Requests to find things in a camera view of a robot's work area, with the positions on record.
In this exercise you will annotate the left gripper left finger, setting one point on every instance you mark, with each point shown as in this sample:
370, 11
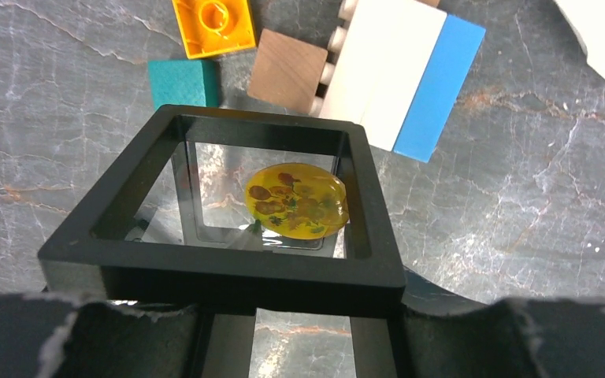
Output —
46, 335

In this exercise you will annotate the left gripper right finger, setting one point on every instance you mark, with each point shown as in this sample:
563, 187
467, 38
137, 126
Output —
449, 335

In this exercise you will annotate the yellow sunflower brooch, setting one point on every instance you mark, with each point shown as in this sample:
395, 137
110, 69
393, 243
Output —
298, 201

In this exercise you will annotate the black frame display box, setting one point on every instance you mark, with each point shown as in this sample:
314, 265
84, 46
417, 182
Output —
90, 250

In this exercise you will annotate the white and blue block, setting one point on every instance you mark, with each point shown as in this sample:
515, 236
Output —
399, 67

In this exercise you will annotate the teal small block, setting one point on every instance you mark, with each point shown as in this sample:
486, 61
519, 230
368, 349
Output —
184, 82

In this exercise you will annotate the brown wooden cube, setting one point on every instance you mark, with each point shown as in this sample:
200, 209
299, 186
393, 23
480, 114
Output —
287, 72

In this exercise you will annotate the yellow lego brick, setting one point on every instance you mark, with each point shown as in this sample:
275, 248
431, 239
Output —
213, 27

